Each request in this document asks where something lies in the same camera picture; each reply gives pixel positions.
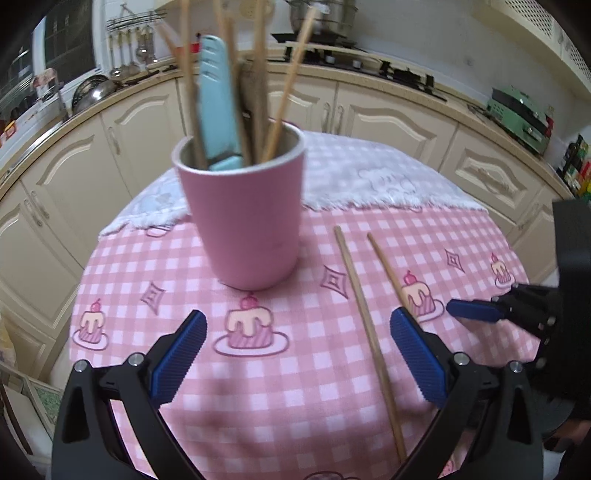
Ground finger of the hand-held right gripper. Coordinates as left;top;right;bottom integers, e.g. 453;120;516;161
446;282;559;340

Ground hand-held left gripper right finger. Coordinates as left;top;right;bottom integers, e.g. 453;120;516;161
390;308;546;480

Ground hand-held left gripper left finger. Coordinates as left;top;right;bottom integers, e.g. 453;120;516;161
52;310;208;480

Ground pink cup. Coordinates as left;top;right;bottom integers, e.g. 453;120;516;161
172;121;306;291

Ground light blue sheathed knife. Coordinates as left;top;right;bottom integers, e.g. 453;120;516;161
198;34;245;172

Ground row of colourful bottles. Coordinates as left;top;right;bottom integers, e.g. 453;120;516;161
556;134;591;200

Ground pink checkered cake tablecloth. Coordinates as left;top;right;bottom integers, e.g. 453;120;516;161
68;203;532;480

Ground green patterned framed panel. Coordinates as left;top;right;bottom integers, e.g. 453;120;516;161
0;360;64;445

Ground green countertop appliance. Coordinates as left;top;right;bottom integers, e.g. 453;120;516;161
486;85;555;156

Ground white fringed towel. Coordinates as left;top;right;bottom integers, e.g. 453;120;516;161
98;130;486;239

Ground pink checked tablecloth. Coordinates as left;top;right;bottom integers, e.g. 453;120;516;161
0;59;578;386

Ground cream upper cabinet lattice doors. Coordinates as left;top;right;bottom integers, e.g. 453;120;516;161
489;0;591;89

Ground black gas stove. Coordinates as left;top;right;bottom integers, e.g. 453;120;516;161
318;46;448;100

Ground metal colander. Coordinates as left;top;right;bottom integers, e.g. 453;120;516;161
73;76;116;114

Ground metal faucet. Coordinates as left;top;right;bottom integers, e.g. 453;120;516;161
44;78;71;123

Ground black induction cooker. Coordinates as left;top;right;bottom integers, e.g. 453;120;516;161
271;31;358;49

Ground stainless steel stock pot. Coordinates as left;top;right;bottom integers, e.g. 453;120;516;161
286;0;359;36

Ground kitchen window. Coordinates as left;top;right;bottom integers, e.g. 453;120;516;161
0;0;99;121

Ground black handled utensil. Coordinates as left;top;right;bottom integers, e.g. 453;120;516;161
235;62;258;160

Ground wall utensil rack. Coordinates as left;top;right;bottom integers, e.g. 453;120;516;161
106;4;168;31

